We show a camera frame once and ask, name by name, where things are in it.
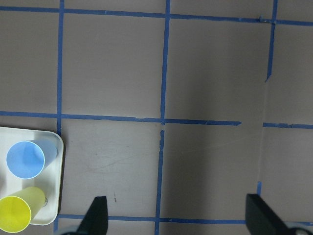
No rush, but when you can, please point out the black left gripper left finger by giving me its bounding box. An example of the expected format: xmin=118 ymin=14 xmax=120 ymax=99
xmin=76 ymin=196 xmax=108 ymax=235

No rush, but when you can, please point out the yellow plastic cup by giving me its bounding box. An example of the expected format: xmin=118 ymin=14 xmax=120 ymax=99
xmin=0 ymin=187 xmax=45 ymax=233

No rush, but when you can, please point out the cream plastic tray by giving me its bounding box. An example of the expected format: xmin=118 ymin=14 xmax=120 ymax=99
xmin=0 ymin=127 xmax=64 ymax=226

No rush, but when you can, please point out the blue plastic cup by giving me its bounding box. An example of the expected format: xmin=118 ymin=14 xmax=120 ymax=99
xmin=6 ymin=139 xmax=58 ymax=179

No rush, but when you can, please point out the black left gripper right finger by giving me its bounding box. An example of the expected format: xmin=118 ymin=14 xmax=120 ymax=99
xmin=246 ymin=194 xmax=296 ymax=235

